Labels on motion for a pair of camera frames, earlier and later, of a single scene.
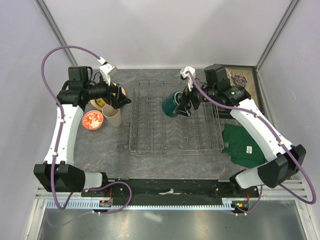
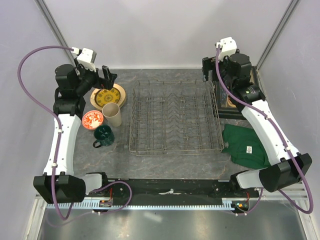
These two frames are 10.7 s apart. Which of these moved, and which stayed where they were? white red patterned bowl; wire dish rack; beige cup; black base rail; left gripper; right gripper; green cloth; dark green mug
Moved: right gripper; left gripper; dark green mug
Stayed: green cloth; beige cup; white red patterned bowl; wire dish rack; black base rail
